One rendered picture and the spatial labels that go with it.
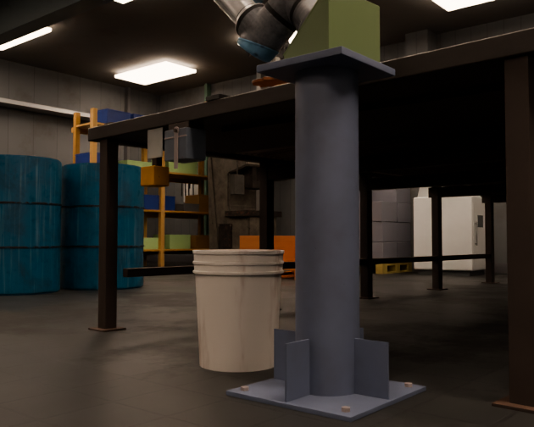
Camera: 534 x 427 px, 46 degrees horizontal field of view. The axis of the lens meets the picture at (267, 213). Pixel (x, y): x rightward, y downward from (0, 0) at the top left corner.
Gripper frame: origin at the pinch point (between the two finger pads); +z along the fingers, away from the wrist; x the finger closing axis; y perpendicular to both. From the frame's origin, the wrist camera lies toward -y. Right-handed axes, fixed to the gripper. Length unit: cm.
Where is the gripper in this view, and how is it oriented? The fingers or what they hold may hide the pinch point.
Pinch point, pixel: (270, 81)
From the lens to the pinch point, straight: 242.2
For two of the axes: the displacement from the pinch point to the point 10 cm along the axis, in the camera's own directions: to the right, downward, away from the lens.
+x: -1.2, 0.5, 9.9
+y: 9.9, -0.3, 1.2
